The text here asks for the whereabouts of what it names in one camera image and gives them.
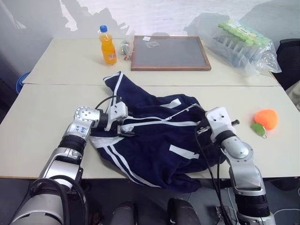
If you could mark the black rounded shape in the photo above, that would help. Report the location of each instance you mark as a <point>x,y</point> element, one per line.
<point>182,211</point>

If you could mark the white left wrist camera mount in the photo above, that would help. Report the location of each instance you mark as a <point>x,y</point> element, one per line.
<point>118,112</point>

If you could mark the navy jacket with white stripes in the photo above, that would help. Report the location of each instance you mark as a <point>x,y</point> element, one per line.
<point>154,150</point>

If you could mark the orange soda bottle blue cap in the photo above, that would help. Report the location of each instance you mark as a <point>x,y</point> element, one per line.
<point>108,49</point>

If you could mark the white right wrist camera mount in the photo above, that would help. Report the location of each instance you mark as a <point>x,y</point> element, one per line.
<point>219,120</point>

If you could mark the green capped bottles plastic pack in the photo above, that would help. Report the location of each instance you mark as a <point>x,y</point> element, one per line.
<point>243,47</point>

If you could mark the black office chair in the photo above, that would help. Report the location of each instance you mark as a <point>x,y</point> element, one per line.
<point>289,63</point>

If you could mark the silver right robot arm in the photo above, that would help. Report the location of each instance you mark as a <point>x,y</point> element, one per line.
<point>243,168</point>

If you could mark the orange plush fruit toy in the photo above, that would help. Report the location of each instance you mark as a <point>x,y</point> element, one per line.
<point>267,119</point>

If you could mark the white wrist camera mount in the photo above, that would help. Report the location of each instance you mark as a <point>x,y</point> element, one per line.
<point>118,112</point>
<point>219,120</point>

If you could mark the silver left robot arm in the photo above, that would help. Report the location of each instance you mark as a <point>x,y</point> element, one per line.
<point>70,150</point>

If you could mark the small clear bag of items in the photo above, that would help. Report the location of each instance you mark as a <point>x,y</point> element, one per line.
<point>126,50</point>

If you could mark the blue round container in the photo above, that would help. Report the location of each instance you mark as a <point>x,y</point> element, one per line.
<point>21,82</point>

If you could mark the small white label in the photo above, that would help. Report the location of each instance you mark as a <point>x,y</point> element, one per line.
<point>147,38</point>

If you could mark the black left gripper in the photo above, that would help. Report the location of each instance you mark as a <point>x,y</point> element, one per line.
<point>118,124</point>

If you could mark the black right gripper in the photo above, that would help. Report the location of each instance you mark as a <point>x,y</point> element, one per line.
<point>203,127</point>

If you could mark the dark grey rounded shape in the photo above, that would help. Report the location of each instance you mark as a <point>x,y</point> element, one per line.
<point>124,213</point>

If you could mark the wooden framed blackboard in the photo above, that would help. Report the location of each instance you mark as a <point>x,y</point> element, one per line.
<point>168,52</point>

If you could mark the crumpled clear plastic wrap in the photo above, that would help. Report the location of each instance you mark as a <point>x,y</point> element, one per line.
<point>152,44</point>

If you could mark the green leaf keyring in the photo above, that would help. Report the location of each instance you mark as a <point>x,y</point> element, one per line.
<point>257,129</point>

